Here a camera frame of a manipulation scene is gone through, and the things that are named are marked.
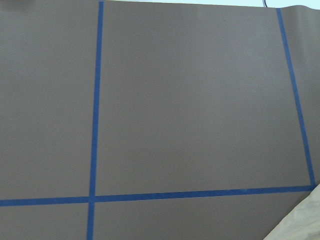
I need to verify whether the cream long-sleeve printed shirt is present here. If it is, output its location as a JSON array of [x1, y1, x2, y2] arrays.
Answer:
[[265, 186, 320, 240]]

